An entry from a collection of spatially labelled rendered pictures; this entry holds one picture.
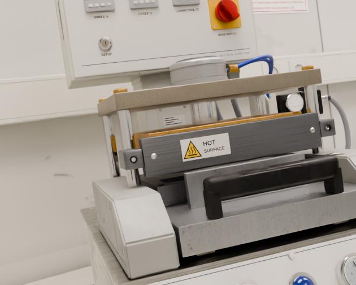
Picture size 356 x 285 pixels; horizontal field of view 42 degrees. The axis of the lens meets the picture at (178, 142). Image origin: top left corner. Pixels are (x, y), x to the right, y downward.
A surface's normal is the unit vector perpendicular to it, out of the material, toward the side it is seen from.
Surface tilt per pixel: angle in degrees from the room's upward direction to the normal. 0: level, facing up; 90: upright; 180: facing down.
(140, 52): 90
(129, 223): 41
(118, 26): 90
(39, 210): 90
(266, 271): 65
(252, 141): 90
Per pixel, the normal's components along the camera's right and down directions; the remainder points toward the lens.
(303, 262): 0.19, -0.41
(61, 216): 0.46, -0.02
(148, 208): 0.07, -0.74
